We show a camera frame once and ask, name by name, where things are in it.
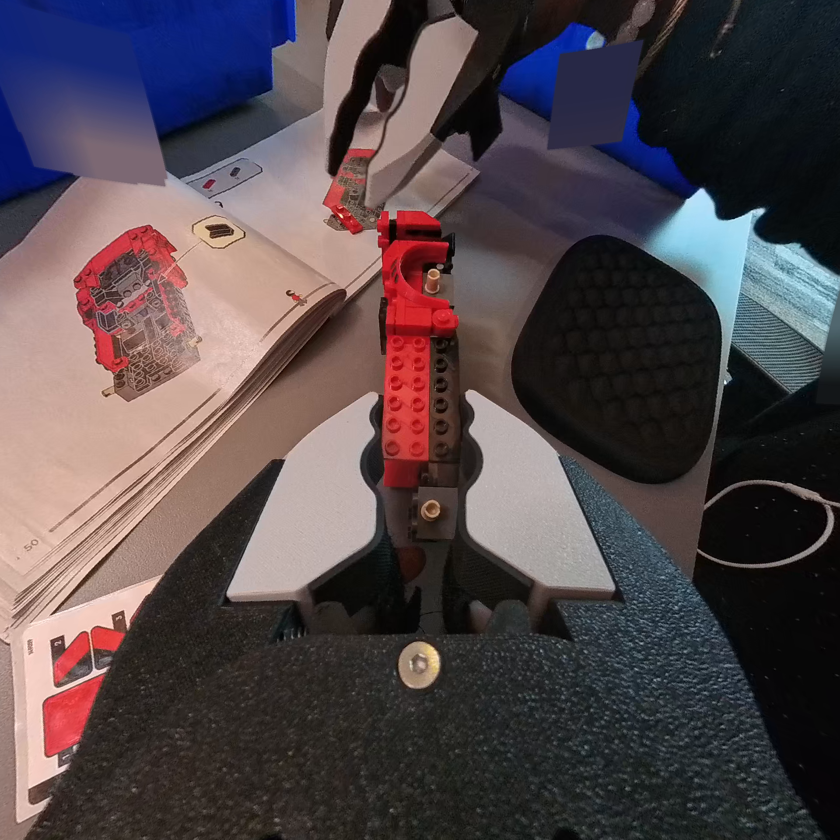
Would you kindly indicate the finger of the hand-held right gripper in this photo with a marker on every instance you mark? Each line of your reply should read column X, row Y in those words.
column 413, row 131
column 351, row 59

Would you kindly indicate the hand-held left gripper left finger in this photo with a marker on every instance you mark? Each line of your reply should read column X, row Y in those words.
column 308, row 518

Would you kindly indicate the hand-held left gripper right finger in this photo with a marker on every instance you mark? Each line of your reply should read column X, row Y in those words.
column 535, row 518

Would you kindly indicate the red and black brick model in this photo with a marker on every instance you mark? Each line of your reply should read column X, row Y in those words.
column 407, row 394

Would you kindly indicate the person's right forearm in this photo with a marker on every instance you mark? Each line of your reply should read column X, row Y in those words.
column 741, row 111

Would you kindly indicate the person's right hand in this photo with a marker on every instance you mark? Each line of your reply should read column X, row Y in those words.
column 577, row 23

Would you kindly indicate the blue plastic bin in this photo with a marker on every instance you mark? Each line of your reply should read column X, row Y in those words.
column 525, row 92
column 197, row 52

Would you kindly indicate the small red brick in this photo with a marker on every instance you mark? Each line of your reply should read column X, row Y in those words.
column 344, row 216

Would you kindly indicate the black honeycomb wrist rest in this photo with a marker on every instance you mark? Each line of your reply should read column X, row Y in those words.
column 617, row 354

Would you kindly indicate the open instruction booklet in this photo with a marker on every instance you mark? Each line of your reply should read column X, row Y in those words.
column 229, row 328

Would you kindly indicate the black dotted cloth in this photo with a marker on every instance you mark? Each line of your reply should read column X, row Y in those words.
column 774, row 656

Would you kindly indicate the red sticker sheet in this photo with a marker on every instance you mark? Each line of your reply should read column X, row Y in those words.
column 59, row 656

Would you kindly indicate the black mesh mat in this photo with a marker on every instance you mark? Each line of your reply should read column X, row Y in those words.
column 774, row 341

